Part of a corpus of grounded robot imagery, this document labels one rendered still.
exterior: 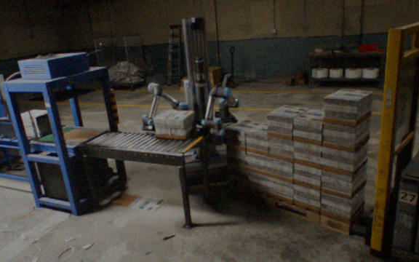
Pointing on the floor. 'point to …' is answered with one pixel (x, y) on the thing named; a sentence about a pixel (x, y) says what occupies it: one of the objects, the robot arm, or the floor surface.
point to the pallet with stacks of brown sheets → (216, 75)
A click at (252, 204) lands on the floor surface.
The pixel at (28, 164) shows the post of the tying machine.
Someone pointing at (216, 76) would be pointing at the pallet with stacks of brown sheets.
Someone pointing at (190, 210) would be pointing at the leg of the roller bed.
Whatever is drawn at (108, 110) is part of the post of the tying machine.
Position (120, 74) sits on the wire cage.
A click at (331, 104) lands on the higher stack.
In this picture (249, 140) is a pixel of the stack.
